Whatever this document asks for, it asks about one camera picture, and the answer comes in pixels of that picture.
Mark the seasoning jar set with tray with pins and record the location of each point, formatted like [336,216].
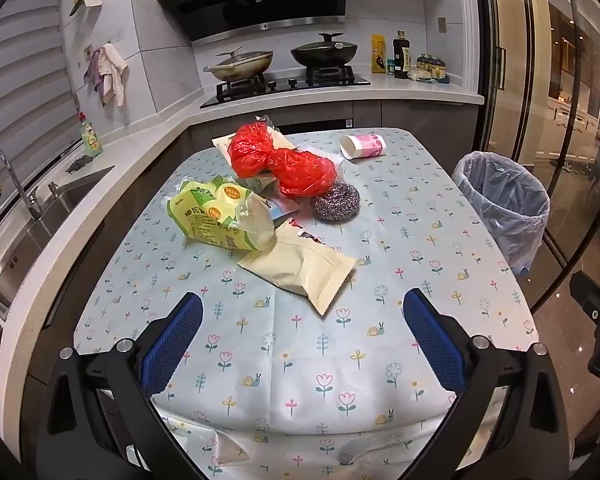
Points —
[432,67]

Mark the wall socket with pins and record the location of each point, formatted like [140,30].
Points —
[442,23]

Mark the white dish cloth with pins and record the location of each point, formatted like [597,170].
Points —
[115,75]

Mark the green white hanging scraper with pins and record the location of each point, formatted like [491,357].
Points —
[87,1]

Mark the black framed glass sliding door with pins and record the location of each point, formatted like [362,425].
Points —
[530,85]

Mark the black wok lid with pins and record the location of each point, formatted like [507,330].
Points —
[322,45]

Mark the chrome faucet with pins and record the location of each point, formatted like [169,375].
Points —
[30,200]

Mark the red white wrapper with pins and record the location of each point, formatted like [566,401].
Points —
[305,234]

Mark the pale food bag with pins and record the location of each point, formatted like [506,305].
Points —
[420,75]

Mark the beige packet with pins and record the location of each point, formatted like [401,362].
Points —
[300,265]

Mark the yellow green snack bag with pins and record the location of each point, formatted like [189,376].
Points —
[205,210]

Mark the dark sauce bottle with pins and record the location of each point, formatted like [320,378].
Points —
[402,57]

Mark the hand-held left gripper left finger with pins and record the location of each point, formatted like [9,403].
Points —
[172,342]

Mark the red plastic bag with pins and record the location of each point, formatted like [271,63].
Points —
[260,152]

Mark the yellow seasoning packet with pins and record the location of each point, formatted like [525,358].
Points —
[378,55]

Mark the steel wool scrubber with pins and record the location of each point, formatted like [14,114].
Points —
[335,201]

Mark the purple dish cloth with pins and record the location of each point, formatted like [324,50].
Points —
[92,70]

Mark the black gas stove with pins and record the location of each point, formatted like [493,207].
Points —
[240,99]

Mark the green dish soap bottle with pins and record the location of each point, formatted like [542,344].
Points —
[91,140]

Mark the glass wok lid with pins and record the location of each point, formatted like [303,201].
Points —
[242,57]

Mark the white sideboard cabinet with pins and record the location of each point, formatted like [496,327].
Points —
[575,125]

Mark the dark scouring pad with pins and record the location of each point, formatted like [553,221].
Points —
[79,164]

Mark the floral tablecloth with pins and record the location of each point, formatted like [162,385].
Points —
[305,360]

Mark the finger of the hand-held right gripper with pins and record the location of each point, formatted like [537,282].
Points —
[592,305]

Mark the steel sink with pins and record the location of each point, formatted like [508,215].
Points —
[15,265]

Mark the small blue white packet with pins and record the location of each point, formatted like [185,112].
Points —
[278,207]

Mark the black built-in oven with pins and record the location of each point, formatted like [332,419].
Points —
[320,126]

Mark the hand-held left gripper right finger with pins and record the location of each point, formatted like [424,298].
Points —
[432,340]

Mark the beige wok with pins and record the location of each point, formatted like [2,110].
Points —
[245,72]

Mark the white window blinds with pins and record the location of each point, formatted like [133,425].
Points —
[25,85]

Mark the small green jar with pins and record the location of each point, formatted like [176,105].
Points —
[390,67]

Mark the pink paper cup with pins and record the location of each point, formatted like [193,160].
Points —
[367,146]

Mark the trash bin with translucent liner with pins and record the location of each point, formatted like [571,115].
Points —
[500,200]

